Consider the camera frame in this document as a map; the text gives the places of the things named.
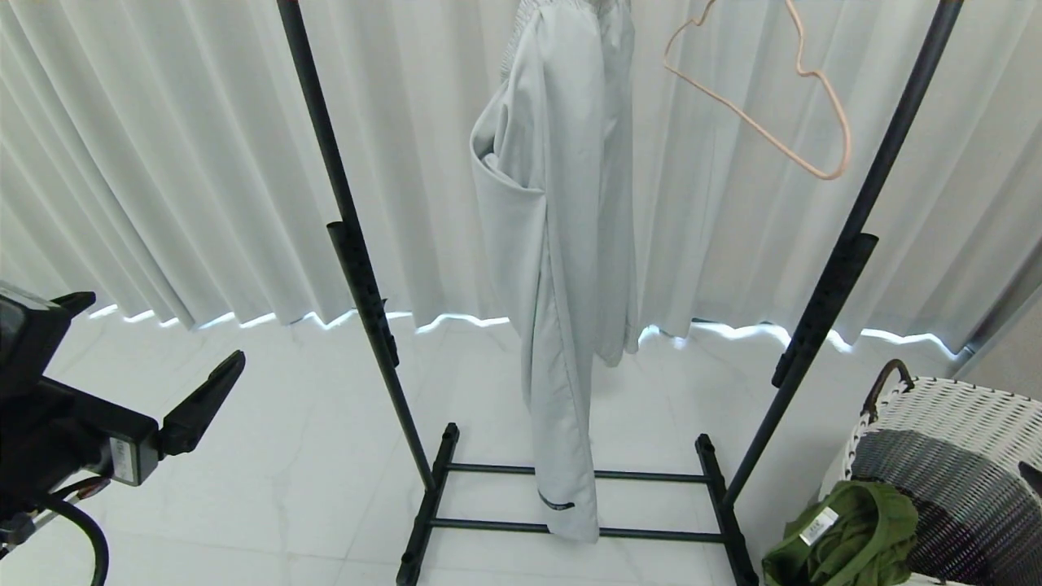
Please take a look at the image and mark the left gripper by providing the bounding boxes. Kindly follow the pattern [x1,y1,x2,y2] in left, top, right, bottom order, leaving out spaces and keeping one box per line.
[0,291,247,518]

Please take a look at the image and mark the white laundry basket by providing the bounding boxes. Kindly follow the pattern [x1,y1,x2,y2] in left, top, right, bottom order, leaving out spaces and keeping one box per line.
[818,358,1042,586]

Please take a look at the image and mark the white curtain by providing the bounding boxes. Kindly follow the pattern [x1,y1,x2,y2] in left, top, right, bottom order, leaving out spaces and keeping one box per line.
[0,0,1042,359]

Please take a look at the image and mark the green garment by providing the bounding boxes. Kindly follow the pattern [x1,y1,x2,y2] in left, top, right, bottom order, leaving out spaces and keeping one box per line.
[761,480,919,586]

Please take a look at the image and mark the pink clothes hanger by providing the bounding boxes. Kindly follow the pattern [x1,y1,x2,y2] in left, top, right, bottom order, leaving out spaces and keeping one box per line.
[662,0,853,181]

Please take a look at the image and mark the pale grey trousers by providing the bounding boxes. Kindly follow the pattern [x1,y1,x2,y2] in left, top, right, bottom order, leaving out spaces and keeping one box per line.
[470,0,640,544]

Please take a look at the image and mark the black clothes rack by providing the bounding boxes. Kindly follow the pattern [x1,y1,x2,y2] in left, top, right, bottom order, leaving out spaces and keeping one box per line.
[275,0,965,586]

